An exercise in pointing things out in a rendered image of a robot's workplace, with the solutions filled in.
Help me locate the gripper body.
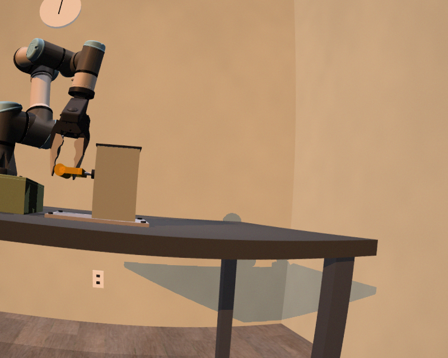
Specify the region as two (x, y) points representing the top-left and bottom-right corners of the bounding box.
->
(59, 87), (95, 139)

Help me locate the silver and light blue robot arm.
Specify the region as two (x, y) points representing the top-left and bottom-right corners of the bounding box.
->
(0, 38), (105, 176)

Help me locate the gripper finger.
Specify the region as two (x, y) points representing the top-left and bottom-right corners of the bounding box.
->
(50, 120), (64, 176)
(74, 125), (90, 168)

